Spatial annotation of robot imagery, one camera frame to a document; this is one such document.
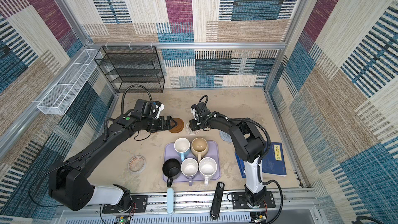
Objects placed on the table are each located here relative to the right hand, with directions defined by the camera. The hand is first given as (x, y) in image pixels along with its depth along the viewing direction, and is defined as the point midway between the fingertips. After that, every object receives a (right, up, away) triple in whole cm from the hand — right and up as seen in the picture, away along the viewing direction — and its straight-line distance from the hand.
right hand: (197, 125), depth 98 cm
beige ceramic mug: (+2, -11, -9) cm, 15 cm away
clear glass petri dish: (-32, -19, -13) cm, 40 cm away
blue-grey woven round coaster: (+17, -6, -4) cm, 19 cm away
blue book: (+41, -17, -15) cm, 47 cm away
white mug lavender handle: (-4, -21, -15) cm, 26 cm away
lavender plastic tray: (+9, -14, -8) cm, 19 cm away
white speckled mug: (+6, -21, -15) cm, 26 cm away
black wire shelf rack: (-47, +40, +10) cm, 62 cm away
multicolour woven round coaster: (-4, -3, -1) cm, 6 cm away
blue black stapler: (+24, -19, -15) cm, 34 cm away
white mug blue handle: (-8, -11, -9) cm, 16 cm away
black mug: (-13, -20, -16) cm, 29 cm away
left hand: (-12, +3, -18) cm, 22 cm away
